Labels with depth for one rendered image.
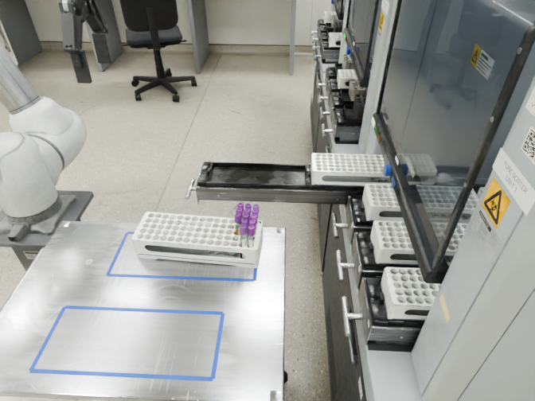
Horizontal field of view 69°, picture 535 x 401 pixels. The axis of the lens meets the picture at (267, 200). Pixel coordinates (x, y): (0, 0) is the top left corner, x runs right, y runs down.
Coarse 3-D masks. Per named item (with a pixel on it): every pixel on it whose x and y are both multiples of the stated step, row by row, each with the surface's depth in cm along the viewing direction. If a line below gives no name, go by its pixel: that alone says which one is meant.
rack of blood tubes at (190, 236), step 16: (144, 224) 94; (160, 224) 94; (176, 224) 95; (192, 224) 95; (208, 224) 95; (224, 224) 94; (144, 240) 90; (160, 240) 90; (176, 240) 91; (192, 240) 90; (208, 240) 90; (224, 240) 90; (256, 240) 90; (144, 256) 93; (160, 256) 92; (176, 256) 92; (192, 256) 91; (208, 256) 91; (224, 256) 91; (256, 256) 89
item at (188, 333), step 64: (64, 256) 94; (128, 256) 94; (0, 320) 81; (64, 320) 80; (128, 320) 80; (192, 320) 80; (256, 320) 80; (0, 384) 70; (64, 384) 70; (128, 384) 70; (192, 384) 70; (256, 384) 70
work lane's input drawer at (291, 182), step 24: (216, 168) 126; (240, 168) 126; (264, 168) 126; (288, 168) 126; (216, 192) 118; (240, 192) 118; (264, 192) 118; (288, 192) 117; (312, 192) 117; (336, 192) 116; (360, 192) 116
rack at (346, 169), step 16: (320, 160) 118; (336, 160) 120; (352, 160) 118; (368, 160) 119; (384, 160) 119; (320, 176) 115; (336, 176) 122; (352, 176) 122; (368, 176) 114; (384, 176) 114
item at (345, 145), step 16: (384, 16) 115; (384, 32) 114; (384, 48) 116; (368, 96) 134; (368, 112) 133; (320, 128) 213; (368, 128) 134; (320, 144) 210; (336, 144) 150; (352, 144) 150; (320, 208) 199; (320, 224) 195; (320, 240) 193
